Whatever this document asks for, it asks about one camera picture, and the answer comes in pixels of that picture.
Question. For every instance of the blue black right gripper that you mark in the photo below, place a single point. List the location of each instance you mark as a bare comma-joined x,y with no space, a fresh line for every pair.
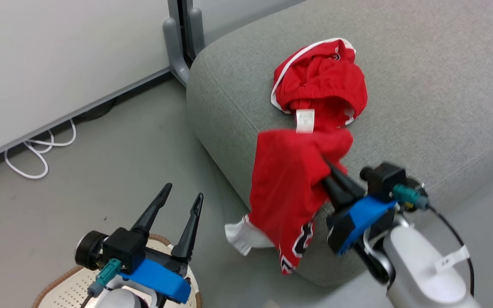
357,220

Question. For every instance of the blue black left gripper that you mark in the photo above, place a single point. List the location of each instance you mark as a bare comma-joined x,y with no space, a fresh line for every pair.
161,280

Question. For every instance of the red jersey with black print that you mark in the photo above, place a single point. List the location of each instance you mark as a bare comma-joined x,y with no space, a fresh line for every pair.
289,184

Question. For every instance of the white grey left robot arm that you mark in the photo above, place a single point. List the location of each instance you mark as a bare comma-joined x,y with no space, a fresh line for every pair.
120,300

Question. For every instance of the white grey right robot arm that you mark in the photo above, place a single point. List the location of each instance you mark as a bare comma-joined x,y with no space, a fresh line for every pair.
417,265

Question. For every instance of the white perforated laundry basket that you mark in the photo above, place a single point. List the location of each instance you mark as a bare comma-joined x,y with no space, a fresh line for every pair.
71,286

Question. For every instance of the grey fabric sofa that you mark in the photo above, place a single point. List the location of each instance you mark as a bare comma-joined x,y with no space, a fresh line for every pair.
422,98

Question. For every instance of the grey partition foot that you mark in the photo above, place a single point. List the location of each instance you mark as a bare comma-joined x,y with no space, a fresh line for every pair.
196,34
176,51

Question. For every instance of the large white partition panel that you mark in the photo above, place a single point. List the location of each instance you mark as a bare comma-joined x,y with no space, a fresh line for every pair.
58,55

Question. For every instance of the narrow white partition panel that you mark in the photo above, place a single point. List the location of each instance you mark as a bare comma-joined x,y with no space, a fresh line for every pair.
238,13

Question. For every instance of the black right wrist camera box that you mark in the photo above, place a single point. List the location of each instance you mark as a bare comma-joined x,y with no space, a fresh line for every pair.
385,179

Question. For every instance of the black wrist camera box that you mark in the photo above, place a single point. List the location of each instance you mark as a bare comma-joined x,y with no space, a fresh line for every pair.
385,179
124,248

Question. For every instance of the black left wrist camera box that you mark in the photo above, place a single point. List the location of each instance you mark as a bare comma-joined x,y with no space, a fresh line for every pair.
124,248

